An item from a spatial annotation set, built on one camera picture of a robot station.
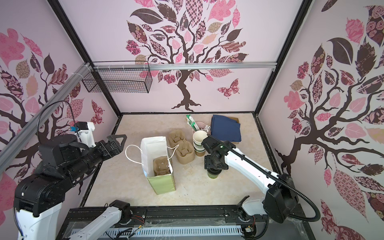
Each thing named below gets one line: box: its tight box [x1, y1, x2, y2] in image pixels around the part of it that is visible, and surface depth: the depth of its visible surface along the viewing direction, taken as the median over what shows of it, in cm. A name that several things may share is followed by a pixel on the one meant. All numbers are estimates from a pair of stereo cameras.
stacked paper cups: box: [192, 130, 209, 157], surface depth 87 cm
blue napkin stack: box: [210, 114, 242, 142], surface depth 109 cm
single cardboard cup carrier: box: [153, 156, 172, 176], surface depth 92 cm
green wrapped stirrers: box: [186, 114, 199, 132], surface depth 94 cm
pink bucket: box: [195, 121, 206, 129], surface depth 102 cm
